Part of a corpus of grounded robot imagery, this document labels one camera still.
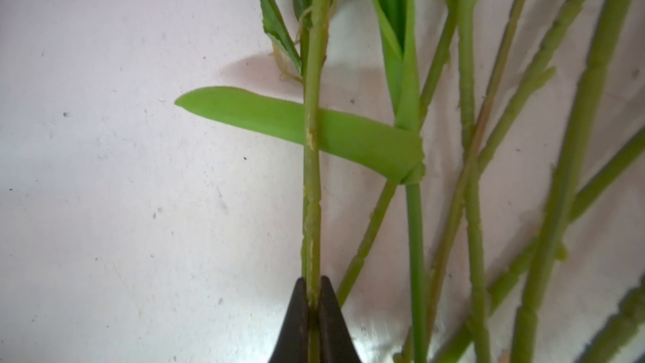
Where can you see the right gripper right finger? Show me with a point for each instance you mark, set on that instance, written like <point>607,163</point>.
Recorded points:
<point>336,345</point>

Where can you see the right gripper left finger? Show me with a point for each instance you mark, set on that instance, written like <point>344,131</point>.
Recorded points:
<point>292,342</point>

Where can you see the cream white rose stem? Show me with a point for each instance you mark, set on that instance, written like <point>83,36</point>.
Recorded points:
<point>312,193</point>

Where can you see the bunch of artificial flowers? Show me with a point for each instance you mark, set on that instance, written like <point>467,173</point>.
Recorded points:
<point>395,152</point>

